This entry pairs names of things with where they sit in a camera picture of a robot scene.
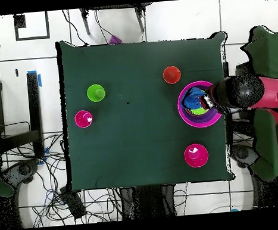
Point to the green bowl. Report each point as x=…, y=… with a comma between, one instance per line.
x=198, y=111

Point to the dark blue bowl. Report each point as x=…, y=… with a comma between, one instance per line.
x=191, y=101

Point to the large pink bowl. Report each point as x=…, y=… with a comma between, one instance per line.
x=202, y=125

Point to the orange cup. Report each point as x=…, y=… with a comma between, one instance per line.
x=171, y=75

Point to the small pinkish red bowl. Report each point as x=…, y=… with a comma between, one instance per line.
x=197, y=160

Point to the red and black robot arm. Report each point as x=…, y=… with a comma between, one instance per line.
x=271, y=95

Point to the black metal stand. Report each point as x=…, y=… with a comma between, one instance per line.
x=34, y=104
x=241, y=69

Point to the dark green tablecloth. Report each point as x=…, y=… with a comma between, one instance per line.
x=126, y=73

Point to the small purple object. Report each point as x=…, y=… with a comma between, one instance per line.
x=114, y=40

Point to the green cup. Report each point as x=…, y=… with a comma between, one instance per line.
x=93, y=91

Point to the pinkish red cup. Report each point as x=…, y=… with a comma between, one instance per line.
x=81, y=120

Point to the black power brick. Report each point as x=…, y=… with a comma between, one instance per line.
x=73, y=203

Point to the dark grey pedestal leg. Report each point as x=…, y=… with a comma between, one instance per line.
x=23, y=169
x=242, y=153

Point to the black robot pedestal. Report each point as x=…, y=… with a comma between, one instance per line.
x=148, y=202

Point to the black camera tripod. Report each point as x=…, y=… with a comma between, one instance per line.
x=86, y=23

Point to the black square frame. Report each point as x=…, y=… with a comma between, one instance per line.
x=32, y=38

